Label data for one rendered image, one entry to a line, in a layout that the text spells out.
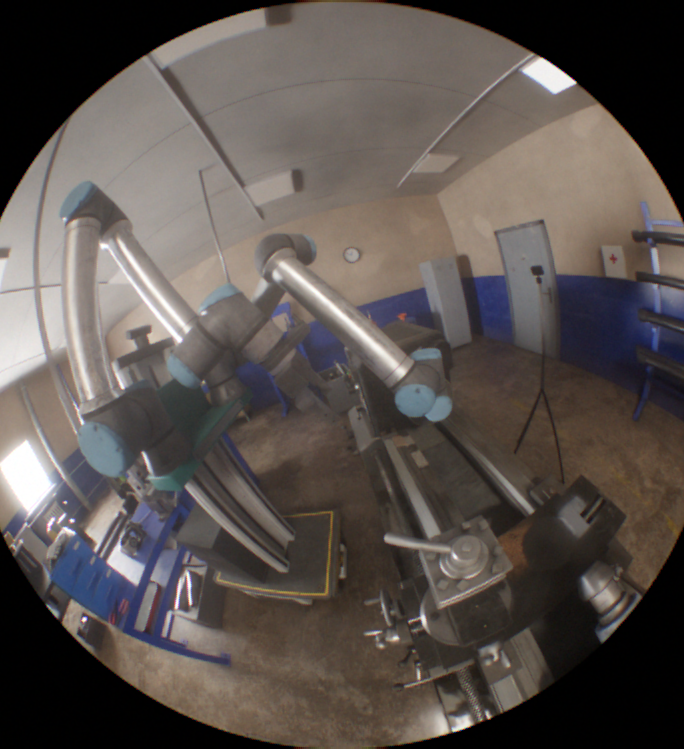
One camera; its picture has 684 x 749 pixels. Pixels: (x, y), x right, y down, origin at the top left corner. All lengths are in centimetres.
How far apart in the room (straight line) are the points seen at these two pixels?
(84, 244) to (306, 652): 207
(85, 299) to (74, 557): 134
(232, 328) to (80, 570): 156
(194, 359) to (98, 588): 153
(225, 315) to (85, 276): 39
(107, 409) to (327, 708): 181
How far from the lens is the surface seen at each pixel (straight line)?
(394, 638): 76
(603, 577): 63
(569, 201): 366
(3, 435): 679
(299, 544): 167
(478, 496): 111
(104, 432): 55
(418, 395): 49
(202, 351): 44
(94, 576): 167
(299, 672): 185
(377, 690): 172
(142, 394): 72
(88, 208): 72
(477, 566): 53
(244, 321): 42
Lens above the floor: 165
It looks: 19 degrees down
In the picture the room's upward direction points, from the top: 19 degrees counter-clockwise
